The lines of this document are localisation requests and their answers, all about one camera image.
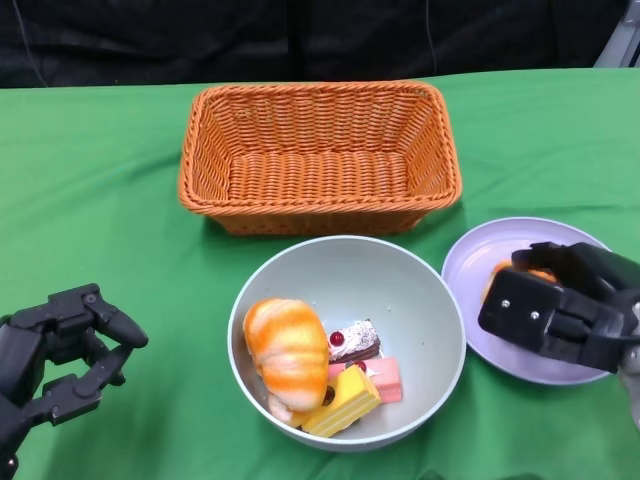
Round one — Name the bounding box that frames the lavender plate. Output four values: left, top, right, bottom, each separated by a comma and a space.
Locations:
441, 216, 621, 386

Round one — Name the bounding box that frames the pale green bowl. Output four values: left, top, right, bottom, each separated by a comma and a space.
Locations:
227, 234, 469, 454

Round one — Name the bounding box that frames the black backdrop cloth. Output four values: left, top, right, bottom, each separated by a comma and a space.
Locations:
0, 0, 640, 90

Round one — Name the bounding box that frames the grey metal frame leg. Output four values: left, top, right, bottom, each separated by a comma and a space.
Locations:
592, 9, 640, 69

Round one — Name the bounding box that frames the orange striped bread roll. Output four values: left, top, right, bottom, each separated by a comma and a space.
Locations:
482, 258, 559, 301
243, 298, 331, 426

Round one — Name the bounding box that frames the orange wicker basket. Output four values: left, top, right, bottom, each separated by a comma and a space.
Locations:
178, 81, 461, 236

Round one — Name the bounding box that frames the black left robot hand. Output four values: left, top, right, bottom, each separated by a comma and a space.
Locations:
0, 283, 150, 474

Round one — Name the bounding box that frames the green tablecloth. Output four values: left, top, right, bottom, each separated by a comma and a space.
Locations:
0, 67, 640, 480

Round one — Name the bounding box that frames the chocolate cake slice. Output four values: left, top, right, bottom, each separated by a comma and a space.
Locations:
327, 318, 381, 364

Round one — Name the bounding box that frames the yellow cake slice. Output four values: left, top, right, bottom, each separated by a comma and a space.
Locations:
299, 364, 382, 439

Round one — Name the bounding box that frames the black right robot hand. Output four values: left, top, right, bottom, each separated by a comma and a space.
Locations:
477, 241, 640, 375

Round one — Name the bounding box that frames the pink layered cake slice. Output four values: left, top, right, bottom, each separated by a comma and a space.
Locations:
327, 356, 403, 404

